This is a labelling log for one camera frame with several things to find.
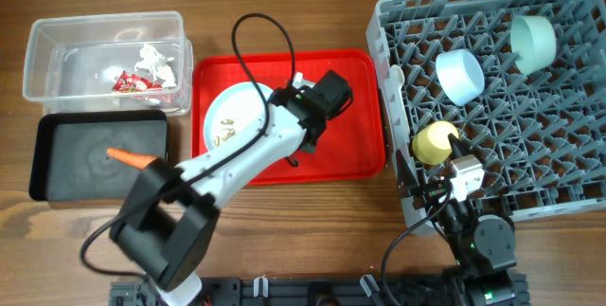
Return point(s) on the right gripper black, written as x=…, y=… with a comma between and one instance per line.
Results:
x=442, y=192

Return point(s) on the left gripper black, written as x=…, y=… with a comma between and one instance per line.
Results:
x=311, y=148

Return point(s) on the yellow cup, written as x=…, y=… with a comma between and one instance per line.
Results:
x=431, y=145

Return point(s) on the light blue plate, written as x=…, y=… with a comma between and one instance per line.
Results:
x=240, y=102

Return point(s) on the light blue small bowl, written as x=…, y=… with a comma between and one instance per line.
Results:
x=460, y=76

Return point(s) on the white plastic spoon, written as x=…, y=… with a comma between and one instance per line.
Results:
x=397, y=78

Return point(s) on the mint green bowl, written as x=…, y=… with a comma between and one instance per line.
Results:
x=533, y=40

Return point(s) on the white tissue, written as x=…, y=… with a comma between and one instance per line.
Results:
x=157, y=64

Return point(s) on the orange carrot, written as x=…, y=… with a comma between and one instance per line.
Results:
x=136, y=160

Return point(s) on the red snack wrapper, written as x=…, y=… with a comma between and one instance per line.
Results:
x=131, y=83

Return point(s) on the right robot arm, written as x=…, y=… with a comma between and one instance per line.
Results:
x=483, y=244

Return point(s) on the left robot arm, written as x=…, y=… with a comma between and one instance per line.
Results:
x=168, y=218

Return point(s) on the grey dishwasher rack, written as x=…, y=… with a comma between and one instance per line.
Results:
x=540, y=137

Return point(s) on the red serving tray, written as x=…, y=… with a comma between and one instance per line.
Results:
x=351, y=147

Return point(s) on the peanut shells pile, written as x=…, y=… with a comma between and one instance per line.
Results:
x=224, y=130

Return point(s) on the clear plastic bin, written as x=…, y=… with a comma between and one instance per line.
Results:
x=72, y=63

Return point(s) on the black plastic tray bin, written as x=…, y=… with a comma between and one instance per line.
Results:
x=70, y=161

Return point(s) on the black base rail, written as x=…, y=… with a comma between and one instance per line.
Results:
x=408, y=290

